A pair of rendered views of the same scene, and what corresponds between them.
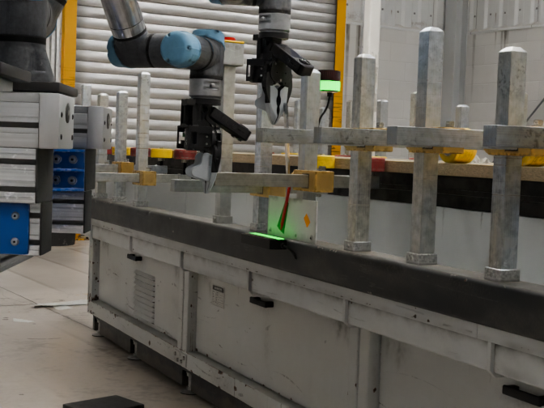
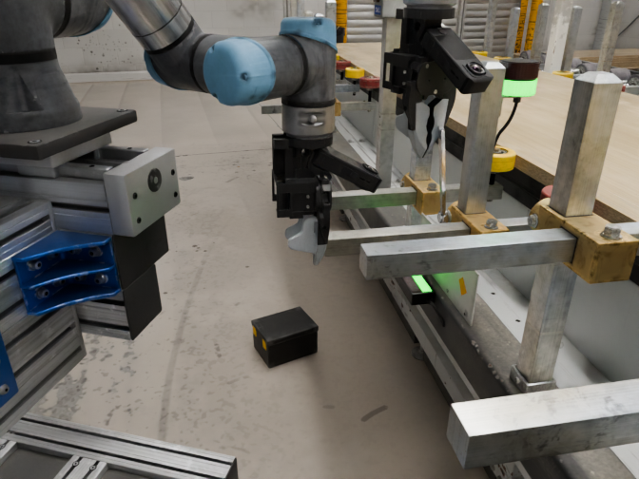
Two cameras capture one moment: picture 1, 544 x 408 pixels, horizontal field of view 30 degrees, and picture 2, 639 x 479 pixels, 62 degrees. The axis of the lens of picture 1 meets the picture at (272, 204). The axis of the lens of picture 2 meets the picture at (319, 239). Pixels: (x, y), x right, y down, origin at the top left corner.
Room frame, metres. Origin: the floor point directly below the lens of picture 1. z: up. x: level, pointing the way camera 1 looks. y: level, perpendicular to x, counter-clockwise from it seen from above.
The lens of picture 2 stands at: (1.58, -0.06, 1.22)
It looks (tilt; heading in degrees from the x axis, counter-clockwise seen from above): 26 degrees down; 16
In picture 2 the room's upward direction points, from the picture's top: straight up
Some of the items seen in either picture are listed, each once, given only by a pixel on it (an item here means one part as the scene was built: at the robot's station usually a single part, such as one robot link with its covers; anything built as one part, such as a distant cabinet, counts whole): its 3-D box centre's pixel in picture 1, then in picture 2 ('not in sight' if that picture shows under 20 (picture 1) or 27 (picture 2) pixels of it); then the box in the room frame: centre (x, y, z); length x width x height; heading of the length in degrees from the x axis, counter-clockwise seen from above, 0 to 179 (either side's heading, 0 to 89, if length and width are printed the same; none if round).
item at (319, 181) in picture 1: (312, 180); (475, 227); (2.44, -0.09, 0.85); 0.14 x 0.06 x 0.05; 26
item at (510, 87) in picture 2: (327, 86); (515, 86); (2.48, -0.13, 1.08); 0.06 x 0.06 x 0.02
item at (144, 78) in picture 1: (142, 140); (330, 69); (3.58, 0.46, 0.93); 0.04 x 0.04 x 0.48; 26
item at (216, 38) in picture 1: (206, 54); (306, 61); (2.29, 0.16, 1.12); 0.09 x 0.08 x 0.11; 157
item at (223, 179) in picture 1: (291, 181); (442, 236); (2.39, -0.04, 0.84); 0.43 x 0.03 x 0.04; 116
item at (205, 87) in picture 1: (206, 90); (308, 120); (2.29, 0.16, 1.05); 0.08 x 0.08 x 0.05
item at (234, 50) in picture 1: (227, 54); (393, 2); (2.92, 0.14, 1.18); 0.07 x 0.07 x 0.08; 26
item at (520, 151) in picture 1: (516, 141); not in sight; (1.76, -0.42, 0.95); 0.14 x 0.06 x 0.05; 26
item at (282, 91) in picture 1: (274, 104); (424, 124); (2.41, 0.00, 1.02); 0.06 x 0.03 x 0.09; 47
